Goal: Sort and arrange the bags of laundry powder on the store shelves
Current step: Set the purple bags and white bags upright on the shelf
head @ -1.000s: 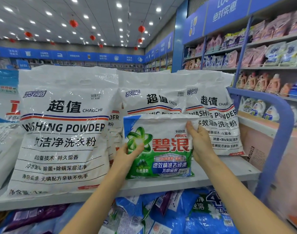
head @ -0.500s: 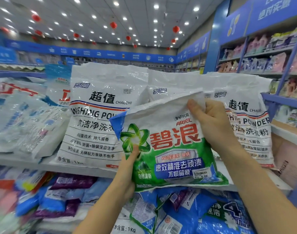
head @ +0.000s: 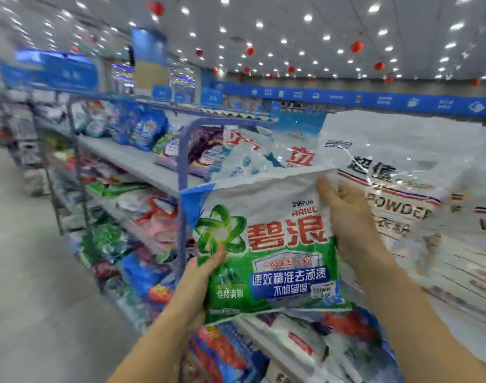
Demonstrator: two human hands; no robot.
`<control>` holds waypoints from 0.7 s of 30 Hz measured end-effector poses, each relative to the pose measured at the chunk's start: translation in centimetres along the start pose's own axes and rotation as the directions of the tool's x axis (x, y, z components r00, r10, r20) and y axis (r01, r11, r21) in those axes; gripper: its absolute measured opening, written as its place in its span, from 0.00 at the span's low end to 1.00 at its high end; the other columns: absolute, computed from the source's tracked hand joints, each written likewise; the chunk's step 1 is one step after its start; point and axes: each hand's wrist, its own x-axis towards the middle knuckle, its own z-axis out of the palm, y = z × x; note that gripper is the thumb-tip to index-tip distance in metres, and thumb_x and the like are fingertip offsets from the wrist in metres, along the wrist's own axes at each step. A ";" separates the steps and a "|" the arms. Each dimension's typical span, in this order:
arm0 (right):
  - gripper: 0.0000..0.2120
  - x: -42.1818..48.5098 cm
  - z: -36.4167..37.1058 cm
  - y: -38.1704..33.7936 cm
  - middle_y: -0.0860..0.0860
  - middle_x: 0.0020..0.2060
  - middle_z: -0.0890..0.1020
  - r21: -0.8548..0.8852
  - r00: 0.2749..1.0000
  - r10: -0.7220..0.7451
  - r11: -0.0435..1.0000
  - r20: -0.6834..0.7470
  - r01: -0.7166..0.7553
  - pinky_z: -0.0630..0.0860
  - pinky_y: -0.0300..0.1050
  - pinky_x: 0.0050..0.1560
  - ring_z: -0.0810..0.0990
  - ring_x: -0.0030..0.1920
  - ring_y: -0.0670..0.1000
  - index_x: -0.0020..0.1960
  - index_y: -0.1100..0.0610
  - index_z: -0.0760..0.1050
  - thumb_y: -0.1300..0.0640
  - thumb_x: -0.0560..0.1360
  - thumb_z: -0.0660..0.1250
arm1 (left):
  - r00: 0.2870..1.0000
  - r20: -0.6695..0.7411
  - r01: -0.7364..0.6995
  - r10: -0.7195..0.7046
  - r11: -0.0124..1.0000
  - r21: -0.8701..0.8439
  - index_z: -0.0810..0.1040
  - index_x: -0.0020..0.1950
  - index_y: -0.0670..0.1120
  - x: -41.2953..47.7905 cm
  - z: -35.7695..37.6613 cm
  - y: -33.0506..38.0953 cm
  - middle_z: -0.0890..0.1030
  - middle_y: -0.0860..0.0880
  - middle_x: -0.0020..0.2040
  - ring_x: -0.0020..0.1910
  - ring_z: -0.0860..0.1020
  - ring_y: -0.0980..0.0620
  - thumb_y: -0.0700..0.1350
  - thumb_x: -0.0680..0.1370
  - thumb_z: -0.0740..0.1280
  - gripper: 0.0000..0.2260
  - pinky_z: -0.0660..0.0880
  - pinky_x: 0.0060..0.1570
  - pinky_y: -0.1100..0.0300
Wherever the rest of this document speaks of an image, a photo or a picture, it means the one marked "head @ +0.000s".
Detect person's left hand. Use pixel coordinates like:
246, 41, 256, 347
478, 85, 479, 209
167, 249, 228, 336

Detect person's right hand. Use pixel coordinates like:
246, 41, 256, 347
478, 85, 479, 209
316, 175, 388, 272

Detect green Ariel detergent bag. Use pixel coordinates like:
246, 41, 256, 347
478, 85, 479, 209
181, 165, 351, 326

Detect purple lavender detergent bag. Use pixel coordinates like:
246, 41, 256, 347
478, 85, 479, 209
157, 123, 226, 177

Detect grey metal shelf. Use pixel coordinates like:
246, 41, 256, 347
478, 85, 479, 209
35, 91, 486, 372

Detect person's right forearm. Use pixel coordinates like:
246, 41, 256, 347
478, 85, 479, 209
358, 251, 486, 383

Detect row of green boxes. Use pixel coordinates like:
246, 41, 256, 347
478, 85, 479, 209
171, 103, 276, 121

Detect small blue hanging sign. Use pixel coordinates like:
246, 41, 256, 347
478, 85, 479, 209
199, 87, 225, 109
0, 62, 30, 86

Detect large blue hanging sign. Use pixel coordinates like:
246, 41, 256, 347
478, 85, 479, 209
151, 85, 173, 103

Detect blue beige column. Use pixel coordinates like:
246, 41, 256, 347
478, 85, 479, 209
131, 28, 169, 94

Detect blue aisle sign board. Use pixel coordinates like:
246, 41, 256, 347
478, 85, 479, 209
39, 55, 100, 93

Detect rows of round ceiling lights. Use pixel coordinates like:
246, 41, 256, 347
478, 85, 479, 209
0, 0, 486, 77

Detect rows of small red lanterns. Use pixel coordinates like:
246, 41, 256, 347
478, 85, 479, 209
67, 0, 486, 85

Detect blue wall sign band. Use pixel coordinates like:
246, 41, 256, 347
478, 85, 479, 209
211, 79, 486, 118

